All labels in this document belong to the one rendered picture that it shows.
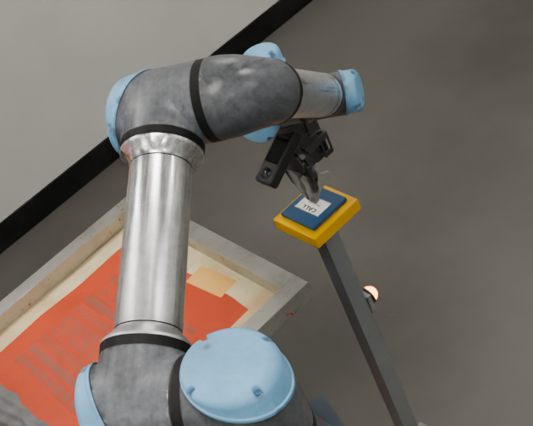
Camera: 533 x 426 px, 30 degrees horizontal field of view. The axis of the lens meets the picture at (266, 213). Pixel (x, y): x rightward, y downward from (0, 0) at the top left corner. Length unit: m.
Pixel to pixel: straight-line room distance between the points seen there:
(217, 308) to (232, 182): 1.96
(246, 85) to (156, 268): 0.27
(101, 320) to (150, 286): 0.79
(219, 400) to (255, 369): 0.05
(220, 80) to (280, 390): 0.43
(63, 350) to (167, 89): 0.81
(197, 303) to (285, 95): 0.68
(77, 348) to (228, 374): 0.91
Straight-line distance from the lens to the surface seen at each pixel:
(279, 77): 1.36
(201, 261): 2.02
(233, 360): 1.12
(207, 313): 1.90
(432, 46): 4.16
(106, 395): 1.18
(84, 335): 2.01
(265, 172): 1.88
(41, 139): 4.09
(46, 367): 2.00
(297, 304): 1.82
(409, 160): 3.60
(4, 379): 2.04
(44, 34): 4.01
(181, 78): 1.34
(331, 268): 2.11
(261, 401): 1.10
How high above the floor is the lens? 2.21
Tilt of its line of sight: 38 degrees down
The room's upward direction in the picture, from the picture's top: 25 degrees counter-clockwise
